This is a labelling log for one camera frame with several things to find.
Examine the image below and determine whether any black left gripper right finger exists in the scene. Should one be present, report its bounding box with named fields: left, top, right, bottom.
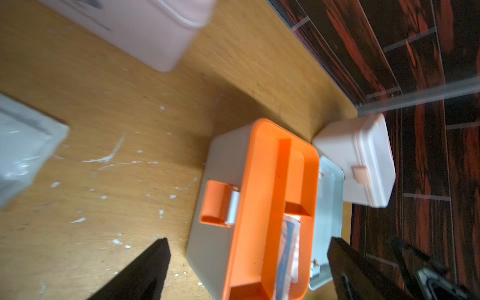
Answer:
left=327, top=237, right=412, bottom=300

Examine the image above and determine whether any blue white packet in box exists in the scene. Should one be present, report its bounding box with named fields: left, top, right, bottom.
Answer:
left=274, top=214, right=301, bottom=300

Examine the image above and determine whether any aluminium frame rail right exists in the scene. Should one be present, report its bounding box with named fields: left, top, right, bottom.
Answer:
left=357, top=76, right=480, bottom=117

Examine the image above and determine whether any white orange handled box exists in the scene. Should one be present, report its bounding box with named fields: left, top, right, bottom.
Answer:
left=185, top=117, right=345, bottom=300

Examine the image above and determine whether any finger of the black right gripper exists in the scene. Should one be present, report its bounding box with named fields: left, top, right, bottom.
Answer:
left=389, top=236, right=476, bottom=300

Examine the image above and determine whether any pink medicine chest box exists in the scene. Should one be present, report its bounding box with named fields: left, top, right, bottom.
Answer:
left=43, top=0, right=216, bottom=72

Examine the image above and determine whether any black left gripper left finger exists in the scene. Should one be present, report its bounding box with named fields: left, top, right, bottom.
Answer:
left=89, top=238, right=171, bottom=300

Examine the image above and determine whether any white pink first aid box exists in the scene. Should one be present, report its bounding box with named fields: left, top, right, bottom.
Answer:
left=312, top=113, right=396, bottom=208

